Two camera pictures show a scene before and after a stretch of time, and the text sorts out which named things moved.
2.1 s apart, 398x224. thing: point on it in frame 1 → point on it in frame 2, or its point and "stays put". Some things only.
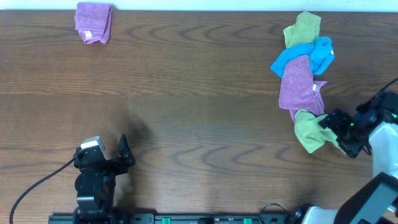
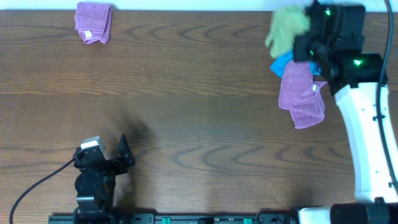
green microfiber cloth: x=311 y=134 → x=288 y=23
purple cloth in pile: x=298 y=91 stays put
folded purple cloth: x=93 y=22 stays put
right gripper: x=339 y=125 → x=311 y=52
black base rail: x=169 y=218 stays put
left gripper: x=111 y=162 stays put
